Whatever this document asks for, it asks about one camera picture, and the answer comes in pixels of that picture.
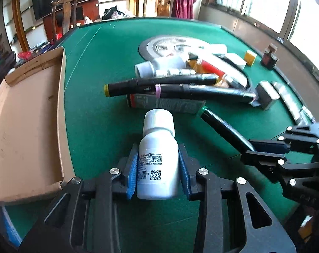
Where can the black marker yellow cap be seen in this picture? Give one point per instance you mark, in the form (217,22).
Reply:
(142,85)

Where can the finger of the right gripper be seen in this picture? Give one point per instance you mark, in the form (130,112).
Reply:
(302,138)
(277,168)

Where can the white power adapter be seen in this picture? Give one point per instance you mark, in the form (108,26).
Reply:
(266,95)

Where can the black marker pink cap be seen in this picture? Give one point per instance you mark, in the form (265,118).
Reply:
(202,93)

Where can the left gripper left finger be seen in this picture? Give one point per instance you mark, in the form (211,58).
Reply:
(84,206)

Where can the red cloth on chair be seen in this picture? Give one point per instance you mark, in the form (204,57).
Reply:
(183,9)

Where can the cardboard box tray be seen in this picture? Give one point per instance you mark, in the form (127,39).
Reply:
(35,161)

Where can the yellow tape roll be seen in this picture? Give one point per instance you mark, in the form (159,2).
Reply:
(250,57)

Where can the round mahjong table centre panel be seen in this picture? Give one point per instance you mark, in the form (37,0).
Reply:
(200,57)

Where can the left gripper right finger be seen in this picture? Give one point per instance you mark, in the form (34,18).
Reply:
(232,215)

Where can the red white medicine box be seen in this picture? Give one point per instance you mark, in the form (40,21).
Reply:
(149,102)

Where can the white tube container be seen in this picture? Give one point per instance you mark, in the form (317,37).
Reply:
(148,68)

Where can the white pill bottle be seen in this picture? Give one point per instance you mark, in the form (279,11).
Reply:
(158,172)

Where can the dark perfume bottle wooden cap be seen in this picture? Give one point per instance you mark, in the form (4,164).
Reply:
(269,59)

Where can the silver tube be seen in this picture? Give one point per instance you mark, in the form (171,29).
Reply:
(288,101)

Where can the wooden chair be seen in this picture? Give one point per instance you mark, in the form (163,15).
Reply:
(69,8)

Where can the black marker green cap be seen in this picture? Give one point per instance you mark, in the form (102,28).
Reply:
(225,130)

